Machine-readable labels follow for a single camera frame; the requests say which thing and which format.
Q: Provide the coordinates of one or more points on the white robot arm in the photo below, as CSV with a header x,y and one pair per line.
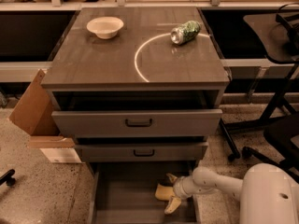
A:
x,y
267,194

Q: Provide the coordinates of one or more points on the grey drawer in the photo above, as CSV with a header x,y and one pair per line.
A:
x,y
124,193
142,152
107,124

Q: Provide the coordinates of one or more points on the grey top drawer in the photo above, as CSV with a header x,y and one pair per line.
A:
x,y
107,124

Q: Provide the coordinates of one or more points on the yellow sponge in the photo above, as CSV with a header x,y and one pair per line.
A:
x,y
163,193

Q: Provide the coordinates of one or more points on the grey middle drawer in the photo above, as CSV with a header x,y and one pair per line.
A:
x,y
142,152

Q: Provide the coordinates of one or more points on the brown cardboard box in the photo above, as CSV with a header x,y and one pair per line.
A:
x,y
32,114

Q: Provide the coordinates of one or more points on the white ceramic bowl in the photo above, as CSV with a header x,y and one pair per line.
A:
x,y
105,27

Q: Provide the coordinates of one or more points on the green soda can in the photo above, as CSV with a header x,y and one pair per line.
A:
x,y
185,32

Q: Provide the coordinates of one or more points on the grey drawer cabinet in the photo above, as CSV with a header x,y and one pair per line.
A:
x,y
140,69

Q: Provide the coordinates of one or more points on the black office chair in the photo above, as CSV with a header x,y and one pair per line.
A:
x,y
282,134

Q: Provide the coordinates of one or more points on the grey bottom drawer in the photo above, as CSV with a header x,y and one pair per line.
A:
x,y
124,193

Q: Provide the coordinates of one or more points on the black side table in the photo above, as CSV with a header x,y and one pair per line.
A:
x,y
279,34

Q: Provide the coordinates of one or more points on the black chair caster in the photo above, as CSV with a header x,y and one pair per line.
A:
x,y
7,178

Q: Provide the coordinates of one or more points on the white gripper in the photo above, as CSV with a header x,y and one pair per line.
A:
x,y
178,187

